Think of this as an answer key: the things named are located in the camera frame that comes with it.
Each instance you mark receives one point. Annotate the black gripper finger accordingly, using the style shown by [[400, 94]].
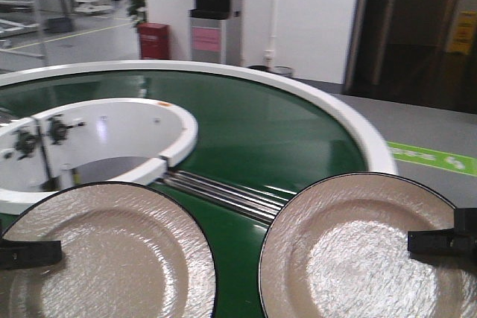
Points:
[[17, 255], [459, 241]]

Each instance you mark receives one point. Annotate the beige textured plate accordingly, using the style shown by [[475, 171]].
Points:
[[127, 251], [339, 249]]

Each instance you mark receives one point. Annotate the green floor marking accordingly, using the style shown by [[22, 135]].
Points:
[[452, 162]]

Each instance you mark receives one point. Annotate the black bearing left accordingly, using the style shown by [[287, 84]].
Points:
[[26, 143]]

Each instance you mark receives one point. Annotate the black bearing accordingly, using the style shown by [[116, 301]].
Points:
[[26, 143], [58, 130]]

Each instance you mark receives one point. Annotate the white outer conveyor rim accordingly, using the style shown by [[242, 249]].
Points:
[[377, 155]]

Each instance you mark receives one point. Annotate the black bearing right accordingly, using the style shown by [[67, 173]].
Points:
[[58, 130]]

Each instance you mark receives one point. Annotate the steel conveyor rollers front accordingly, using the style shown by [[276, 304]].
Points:
[[258, 205]]

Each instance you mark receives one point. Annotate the yellow caution sign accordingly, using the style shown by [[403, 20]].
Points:
[[463, 34]]

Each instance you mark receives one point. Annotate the black storage crate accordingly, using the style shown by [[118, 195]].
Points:
[[59, 25]]

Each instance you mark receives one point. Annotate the green circular conveyor belt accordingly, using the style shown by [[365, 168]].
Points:
[[252, 136]]

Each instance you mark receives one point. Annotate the red fire extinguisher cabinet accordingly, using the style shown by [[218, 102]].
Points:
[[154, 41]]

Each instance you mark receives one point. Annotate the black water dispenser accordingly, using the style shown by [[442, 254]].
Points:
[[216, 31]]

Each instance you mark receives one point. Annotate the wire mesh waste bin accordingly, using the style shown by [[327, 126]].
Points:
[[283, 71]]

